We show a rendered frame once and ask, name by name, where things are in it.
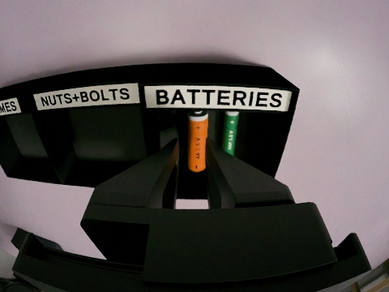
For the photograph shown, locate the green battery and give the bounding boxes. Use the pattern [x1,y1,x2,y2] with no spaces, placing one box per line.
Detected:
[222,112,239,156]

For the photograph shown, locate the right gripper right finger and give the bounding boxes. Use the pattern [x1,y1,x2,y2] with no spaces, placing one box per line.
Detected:
[205,138,295,208]

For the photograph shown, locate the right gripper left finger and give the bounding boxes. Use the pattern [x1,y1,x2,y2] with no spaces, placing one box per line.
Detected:
[88,138,179,208]

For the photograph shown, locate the black bin rack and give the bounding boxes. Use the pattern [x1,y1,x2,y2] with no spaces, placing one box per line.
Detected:
[0,63,300,200]

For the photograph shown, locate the orange battery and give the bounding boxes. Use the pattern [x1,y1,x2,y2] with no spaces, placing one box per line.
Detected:
[187,110,207,172]

